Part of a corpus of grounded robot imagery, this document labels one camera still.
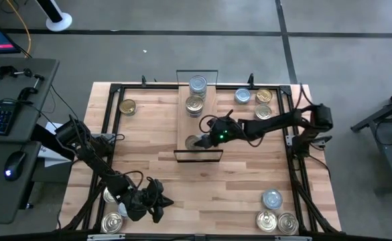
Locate dark grey computer desk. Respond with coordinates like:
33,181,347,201
0,56,61,225

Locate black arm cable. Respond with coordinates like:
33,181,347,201
113,133,145,193
198,110,237,135

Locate wooden shelf with black frame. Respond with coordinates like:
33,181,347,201
171,69,222,164

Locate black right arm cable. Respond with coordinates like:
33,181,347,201
198,110,237,135

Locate black aluminium table frame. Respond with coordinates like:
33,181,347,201
58,75,342,241

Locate white paper sheet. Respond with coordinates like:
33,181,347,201
36,122,73,168

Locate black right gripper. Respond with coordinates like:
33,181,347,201
194,116,243,150

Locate yellow cable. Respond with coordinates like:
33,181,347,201
4,0,33,58

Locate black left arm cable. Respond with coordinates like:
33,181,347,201
113,133,145,193

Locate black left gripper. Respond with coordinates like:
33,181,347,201
125,178,176,224

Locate black equipment stand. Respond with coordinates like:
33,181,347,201
349,85,392,197

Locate black computer mouse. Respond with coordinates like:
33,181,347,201
3,150,27,183

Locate grey metal bracket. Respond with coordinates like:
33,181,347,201
86,234,126,241
274,236,314,241

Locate white pole stand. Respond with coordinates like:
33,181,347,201
34,0,73,33

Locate black desk clamp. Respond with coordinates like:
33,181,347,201
16,73,46,102
0,63,34,80

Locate deep gold seafood can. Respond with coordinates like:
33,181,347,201
119,98,138,116

